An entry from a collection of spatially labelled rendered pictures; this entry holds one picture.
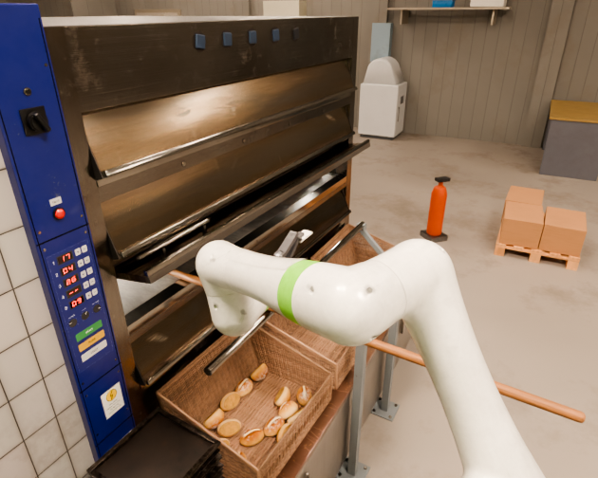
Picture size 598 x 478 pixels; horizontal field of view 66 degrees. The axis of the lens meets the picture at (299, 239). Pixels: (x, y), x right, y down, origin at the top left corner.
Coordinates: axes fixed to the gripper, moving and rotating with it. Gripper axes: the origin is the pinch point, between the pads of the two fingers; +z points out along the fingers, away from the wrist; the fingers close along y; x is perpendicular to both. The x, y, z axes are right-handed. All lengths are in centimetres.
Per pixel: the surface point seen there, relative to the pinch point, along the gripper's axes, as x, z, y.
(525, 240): 46, 332, 129
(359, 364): 2, 43, 75
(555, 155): 49, 617, 119
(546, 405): 70, 5, 29
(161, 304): -55, -11, 31
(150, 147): -53, -6, -26
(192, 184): -56, 13, -8
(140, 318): -55, -21, 31
